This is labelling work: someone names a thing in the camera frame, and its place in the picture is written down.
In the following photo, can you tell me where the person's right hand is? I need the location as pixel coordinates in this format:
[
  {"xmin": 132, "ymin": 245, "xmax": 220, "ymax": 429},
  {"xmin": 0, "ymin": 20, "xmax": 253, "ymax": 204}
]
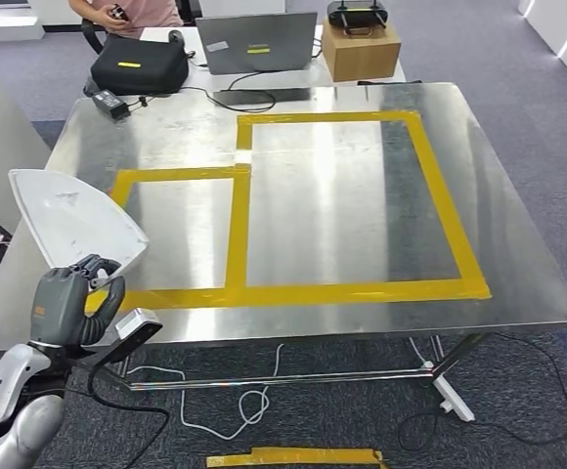
[{"xmin": 98, "ymin": 5, "xmax": 131, "ymax": 31}]

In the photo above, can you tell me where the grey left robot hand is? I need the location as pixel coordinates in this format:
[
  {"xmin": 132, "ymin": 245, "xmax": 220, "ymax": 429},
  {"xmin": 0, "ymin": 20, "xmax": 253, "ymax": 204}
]
[{"xmin": 30, "ymin": 254, "xmax": 126, "ymax": 348}]

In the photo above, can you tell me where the white plastic body panel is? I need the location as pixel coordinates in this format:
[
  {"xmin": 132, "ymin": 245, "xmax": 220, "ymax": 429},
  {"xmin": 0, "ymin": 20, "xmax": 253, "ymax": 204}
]
[{"xmin": 8, "ymin": 168, "xmax": 150, "ymax": 289}]

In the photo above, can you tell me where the steel workbench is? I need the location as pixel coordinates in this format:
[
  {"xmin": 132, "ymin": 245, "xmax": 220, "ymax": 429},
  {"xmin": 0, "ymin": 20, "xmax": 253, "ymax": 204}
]
[{"xmin": 0, "ymin": 80, "xmax": 567, "ymax": 394}]

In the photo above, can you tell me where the person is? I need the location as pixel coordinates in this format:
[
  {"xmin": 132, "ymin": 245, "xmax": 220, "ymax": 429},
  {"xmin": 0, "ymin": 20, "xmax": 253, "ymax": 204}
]
[{"xmin": 68, "ymin": 0, "xmax": 184, "ymax": 32}]

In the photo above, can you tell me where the black carrying case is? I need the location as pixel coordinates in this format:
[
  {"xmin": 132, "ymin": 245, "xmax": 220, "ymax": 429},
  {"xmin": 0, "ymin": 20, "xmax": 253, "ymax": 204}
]
[{"xmin": 90, "ymin": 35, "xmax": 190, "ymax": 97}]

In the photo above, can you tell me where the black power adapter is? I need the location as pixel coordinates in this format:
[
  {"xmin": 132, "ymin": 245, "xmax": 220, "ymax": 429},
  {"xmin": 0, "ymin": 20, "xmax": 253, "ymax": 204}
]
[{"xmin": 91, "ymin": 89, "xmax": 132, "ymax": 122}]

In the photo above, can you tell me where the grey laptop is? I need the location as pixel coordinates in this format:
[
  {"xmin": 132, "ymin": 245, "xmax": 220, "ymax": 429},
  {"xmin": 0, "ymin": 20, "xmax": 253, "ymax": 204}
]
[{"xmin": 195, "ymin": 11, "xmax": 319, "ymax": 76}]

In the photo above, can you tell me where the yellow table tape marking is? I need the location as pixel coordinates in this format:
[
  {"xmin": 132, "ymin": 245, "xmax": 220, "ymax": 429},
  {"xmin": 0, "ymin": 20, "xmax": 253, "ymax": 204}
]
[{"xmin": 85, "ymin": 109, "xmax": 492, "ymax": 314}]

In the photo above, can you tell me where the black remote controller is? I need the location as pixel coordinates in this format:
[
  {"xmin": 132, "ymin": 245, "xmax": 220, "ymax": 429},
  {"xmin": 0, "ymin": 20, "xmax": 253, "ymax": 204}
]
[{"xmin": 327, "ymin": 0, "xmax": 390, "ymax": 37}]

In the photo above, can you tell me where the brown cardboard box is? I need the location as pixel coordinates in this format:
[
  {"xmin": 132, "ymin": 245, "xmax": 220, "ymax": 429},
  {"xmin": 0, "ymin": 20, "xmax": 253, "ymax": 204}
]
[{"xmin": 321, "ymin": 18, "xmax": 403, "ymax": 83}]

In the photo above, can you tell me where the yellow floor tape square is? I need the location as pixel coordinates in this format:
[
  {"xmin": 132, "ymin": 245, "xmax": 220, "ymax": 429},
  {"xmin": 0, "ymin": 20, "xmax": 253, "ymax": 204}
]
[{"xmin": 206, "ymin": 447, "xmax": 391, "ymax": 469}]

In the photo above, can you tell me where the white power strip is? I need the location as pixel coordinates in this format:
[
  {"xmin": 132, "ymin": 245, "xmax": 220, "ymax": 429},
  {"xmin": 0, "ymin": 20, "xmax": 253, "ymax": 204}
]
[{"xmin": 423, "ymin": 361, "xmax": 476, "ymax": 423}]

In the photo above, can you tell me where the black camera bracket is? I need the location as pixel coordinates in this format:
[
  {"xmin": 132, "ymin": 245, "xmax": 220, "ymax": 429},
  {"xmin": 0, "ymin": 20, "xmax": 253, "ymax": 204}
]
[{"xmin": 66, "ymin": 317, "xmax": 163, "ymax": 370}]

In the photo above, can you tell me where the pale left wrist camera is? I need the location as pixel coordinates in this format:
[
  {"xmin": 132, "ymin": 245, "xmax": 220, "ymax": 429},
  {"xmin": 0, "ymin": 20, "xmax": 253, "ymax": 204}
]
[{"xmin": 115, "ymin": 308, "xmax": 163, "ymax": 342}]

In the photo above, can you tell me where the black adapter cable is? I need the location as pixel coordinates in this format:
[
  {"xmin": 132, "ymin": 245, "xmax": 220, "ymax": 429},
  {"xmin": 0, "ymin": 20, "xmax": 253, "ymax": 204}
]
[{"xmin": 126, "ymin": 69, "xmax": 278, "ymax": 115}]

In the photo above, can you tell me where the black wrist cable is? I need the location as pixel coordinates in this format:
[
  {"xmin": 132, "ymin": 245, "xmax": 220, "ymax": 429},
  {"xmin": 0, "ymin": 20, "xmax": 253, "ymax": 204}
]
[{"xmin": 85, "ymin": 365, "xmax": 172, "ymax": 469}]

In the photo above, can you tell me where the white floor cable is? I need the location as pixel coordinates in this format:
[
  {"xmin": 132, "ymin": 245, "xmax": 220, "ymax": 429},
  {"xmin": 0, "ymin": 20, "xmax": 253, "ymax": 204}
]
[{"xmin": 126, "ymin": 343, "xmax": 284, "ymax": 443}]

